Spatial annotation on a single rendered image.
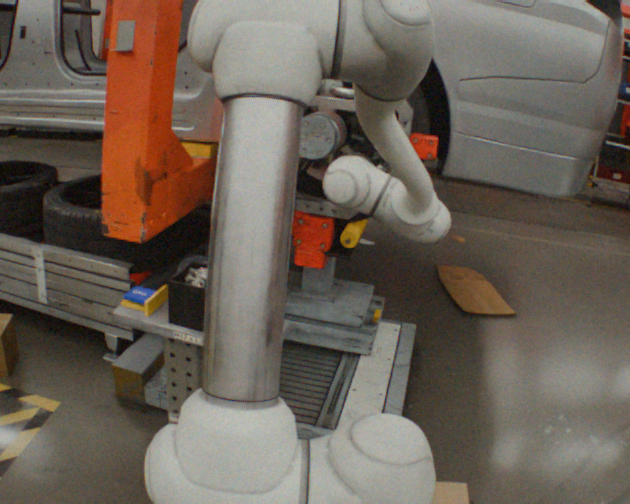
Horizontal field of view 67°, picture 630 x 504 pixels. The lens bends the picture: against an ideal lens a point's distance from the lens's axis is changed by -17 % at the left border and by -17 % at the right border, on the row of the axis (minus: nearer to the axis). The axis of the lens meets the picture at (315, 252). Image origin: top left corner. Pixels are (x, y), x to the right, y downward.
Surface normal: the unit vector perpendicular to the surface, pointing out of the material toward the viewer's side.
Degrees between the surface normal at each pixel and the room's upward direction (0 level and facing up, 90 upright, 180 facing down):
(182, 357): 90
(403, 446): 5
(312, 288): 90
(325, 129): 90
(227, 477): 68
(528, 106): 90
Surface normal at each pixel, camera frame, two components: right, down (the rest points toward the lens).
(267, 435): 0.59, -0.07
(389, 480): 0.07, -0.14
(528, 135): -0.22, 0.32
